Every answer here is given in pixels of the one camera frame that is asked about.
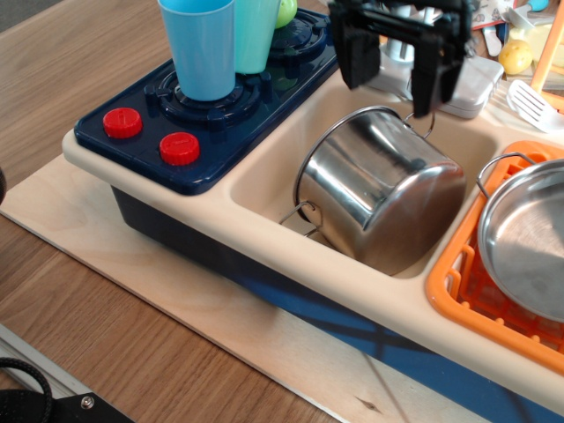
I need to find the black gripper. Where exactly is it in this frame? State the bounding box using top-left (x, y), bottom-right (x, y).
top-left (329, 1), bottom-right (472, 118)

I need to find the stainless steel pot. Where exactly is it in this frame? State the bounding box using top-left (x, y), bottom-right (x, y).
top-left (286, 106), bottom-right (466, 276)

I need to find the beige toy kitchen sink unit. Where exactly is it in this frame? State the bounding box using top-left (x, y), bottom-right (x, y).
top-left (63, 74), bottom-right (563, 422)

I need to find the grey toy faucet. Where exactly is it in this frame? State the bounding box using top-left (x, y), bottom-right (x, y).
top-left (367, 4), bottom-right (503, 119)

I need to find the yellow toy potato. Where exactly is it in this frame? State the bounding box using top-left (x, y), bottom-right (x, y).
top-left (498, 40), bottom-right (533, 75)

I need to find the green toy fruit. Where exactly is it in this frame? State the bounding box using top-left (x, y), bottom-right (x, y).
top-left (275, 0), bottom-right (298, 29)

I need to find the white plastic spatula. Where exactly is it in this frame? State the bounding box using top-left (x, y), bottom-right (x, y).
top-left (506, 80), bottom-right (563, 133)

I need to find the mint green plastic cup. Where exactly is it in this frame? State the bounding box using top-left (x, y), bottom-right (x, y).
top-left (234, 0), bottom-right (280, 74)

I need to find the light blue plastic cup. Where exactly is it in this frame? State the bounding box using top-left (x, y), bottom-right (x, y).
top-left (158, 1), bottom-right (235, 101)

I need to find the stainless steel pan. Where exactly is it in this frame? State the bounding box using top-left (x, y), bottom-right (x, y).
top-left (476, 152), bottom-right (563, 323)

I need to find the red stove knob right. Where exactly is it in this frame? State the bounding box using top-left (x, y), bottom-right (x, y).
top-left (159, 132), bottom-right (200, 166)

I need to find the red stove knob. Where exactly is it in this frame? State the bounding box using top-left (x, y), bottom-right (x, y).
top-left (159, 132), bottom-right (200, 166)
top-left (102, 108), bottom-right (143, 139)

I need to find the orange plastic dish rack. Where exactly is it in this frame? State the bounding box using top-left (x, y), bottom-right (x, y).
top-left (426, 141), bottom-right (563, 374)

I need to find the dark blue toy stovetop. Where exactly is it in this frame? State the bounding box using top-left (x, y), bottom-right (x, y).
top-left (74, 9), bottom-right (338, 195)

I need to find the red stove knob left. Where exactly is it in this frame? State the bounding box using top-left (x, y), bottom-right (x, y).
top-left (102, 108), bottom-right (143, 139)

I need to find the light plywood base board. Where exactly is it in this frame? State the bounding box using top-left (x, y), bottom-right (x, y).
top-left (1, 157), bottom-right (479, 422)

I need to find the black metal bracket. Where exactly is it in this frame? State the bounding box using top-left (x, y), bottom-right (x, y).
top-left (50, 393), bottom-right (134, 423)

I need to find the black braided cable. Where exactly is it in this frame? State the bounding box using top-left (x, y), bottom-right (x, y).
top-left (0, 357), bottom-right (55, 423)

